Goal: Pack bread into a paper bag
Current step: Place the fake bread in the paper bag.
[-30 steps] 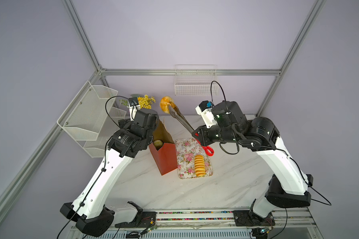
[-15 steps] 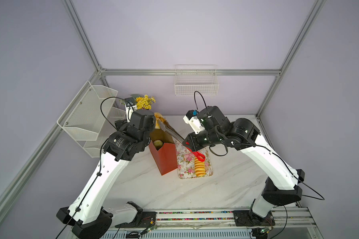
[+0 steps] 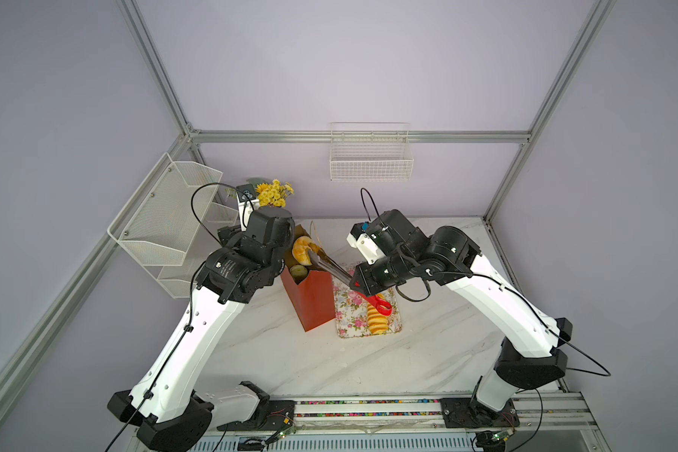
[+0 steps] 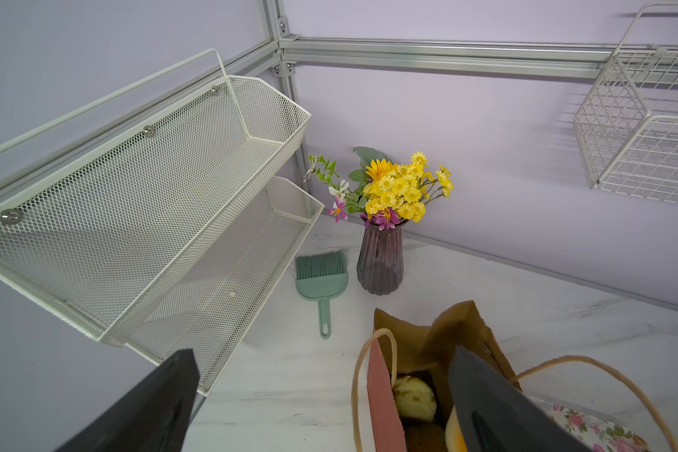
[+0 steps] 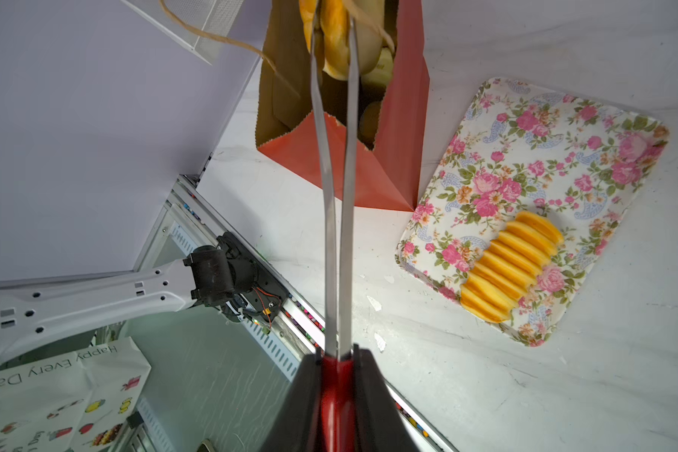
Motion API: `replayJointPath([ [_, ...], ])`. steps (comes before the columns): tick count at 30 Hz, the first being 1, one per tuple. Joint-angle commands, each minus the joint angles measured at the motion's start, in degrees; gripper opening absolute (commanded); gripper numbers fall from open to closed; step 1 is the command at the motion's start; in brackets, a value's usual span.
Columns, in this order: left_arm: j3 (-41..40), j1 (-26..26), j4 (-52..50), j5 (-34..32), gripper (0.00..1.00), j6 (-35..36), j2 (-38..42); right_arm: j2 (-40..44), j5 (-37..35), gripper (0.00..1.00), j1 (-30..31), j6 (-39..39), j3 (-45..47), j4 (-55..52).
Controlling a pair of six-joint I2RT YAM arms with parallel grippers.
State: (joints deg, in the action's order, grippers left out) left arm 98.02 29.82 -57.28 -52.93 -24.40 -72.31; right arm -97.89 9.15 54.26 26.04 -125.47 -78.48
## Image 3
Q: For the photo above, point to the floral rectangular tray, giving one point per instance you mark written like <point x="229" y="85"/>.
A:
<point x="351" y="315"/>

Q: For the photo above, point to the aluminium frame structure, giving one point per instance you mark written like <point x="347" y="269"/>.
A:
<point x="22" y="367"/>

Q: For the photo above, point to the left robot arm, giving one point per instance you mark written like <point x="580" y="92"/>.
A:
<point x="164" y="406"/>

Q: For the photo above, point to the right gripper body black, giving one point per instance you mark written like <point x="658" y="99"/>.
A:
<point x="388" y="273"/>

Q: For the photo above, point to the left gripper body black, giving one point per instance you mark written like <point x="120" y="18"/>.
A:
<point x="233" y="238"/>

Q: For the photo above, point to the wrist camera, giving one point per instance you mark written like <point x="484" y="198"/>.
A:
<point x="247" y="200"/>
<point x="364" y="244"/>

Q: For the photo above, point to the red handled metal tongs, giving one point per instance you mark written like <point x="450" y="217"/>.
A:
<point x="325" y="262"/>

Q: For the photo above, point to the white mesh two-tier shelf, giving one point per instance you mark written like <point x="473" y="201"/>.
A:
<point x="165" y="226"/>

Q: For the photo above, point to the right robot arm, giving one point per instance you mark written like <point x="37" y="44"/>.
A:
<point x="531" y="354"/>

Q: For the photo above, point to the orange ridged bread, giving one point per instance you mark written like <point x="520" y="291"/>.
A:
<point x="298" y="273"/>

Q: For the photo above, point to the red brown paper bag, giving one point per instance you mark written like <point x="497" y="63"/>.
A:
<point x="312" y="299"/>

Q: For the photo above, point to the long ridged yellow bread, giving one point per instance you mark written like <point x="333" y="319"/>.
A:
<point x="377" y="323"/>

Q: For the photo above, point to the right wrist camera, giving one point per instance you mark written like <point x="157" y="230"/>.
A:
<point x="364" y="244"/>

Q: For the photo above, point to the round golden bun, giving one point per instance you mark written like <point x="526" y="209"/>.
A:
<point x="302" y="248"/>

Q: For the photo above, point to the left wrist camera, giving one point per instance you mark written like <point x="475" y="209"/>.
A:
<point x="247" y="200"/>

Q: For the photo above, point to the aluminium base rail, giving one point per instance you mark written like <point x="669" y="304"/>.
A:
<point x="529" y="422"/>

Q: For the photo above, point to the white wire wall basket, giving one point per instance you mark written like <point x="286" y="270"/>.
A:
<point x="370" y="152"/>

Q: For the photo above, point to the yellow flower bouquet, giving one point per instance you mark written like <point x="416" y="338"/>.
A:
<point x="271" y="192"/>

